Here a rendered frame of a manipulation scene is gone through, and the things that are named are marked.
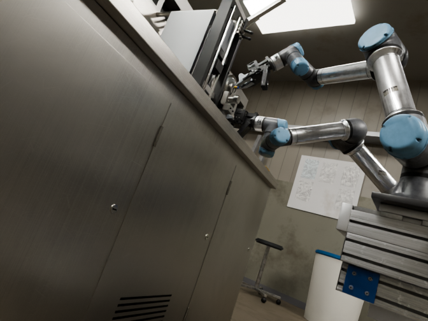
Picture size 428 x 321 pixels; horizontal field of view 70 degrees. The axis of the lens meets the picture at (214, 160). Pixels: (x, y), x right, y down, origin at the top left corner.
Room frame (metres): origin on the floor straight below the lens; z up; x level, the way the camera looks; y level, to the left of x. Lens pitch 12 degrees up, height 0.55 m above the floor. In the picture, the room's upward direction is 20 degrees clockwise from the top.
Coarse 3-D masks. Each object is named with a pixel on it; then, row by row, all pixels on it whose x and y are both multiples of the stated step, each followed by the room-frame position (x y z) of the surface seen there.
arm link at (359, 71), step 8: (408, 56) 0.99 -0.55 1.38; (344, 64) 1.21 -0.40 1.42; (352, 64) 1.17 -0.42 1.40; (360, 64) 1.13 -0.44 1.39; (320, 72) 1.29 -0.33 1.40; (328, 72) 1.26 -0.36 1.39; (336, 72) 1.22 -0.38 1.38; (344, 72) 1.19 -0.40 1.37; (352, 72) 1.16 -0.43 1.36; (360, 72) 1.14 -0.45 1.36; (368, 72) 1.11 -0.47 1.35; (304, 80) 1.36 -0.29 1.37; (312, 80) 1.34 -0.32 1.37; (320, 80) 1.31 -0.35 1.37; (328, 80) 1.28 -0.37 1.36; (336, 80) 1.25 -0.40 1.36; (344, 80) 1.23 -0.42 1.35; (352, 80) 1.20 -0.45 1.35; (312, 88) 1.41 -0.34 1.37
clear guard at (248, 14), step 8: (192, 0) 1.51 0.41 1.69; (200, 0) 1.52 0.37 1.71; (208, 0) 1.53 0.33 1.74; (216, 0) 1.54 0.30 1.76; (240, 0) 1.57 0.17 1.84; (248, 0) 1.58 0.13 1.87; (256, 0) 1.59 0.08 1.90; (264, 0) 1.60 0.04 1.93; (272, 0) 1.62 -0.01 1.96; (192, 8) 1.56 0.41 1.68; (200, 8) 1.57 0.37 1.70; (208, 8) 1.58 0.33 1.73; (216, 8) 1.59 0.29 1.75; (248, 8) 1.63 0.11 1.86; (256, 8) 1.64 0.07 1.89; (264, 8) 1.66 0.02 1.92; (248, 16) 1.68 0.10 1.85
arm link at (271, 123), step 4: (264, 120) 1.39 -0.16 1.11; (268, 120) 1.38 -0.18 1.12; (272, 120) 1.37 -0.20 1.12; (276, 120) 1.36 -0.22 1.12; (280, 120) 1.36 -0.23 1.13; (284, 120) 1.35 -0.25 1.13; (264, 124) 1.39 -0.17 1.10; (268, 124) 1.38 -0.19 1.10; (272, 124) 1.37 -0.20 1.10; (276, 124) 1.36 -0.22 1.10; (280, 124) 1.35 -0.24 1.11; (284, 124) 1.35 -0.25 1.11; (264, 128) 1.40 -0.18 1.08; (268, 128) 1.38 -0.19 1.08; (272, 128) 1.37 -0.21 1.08
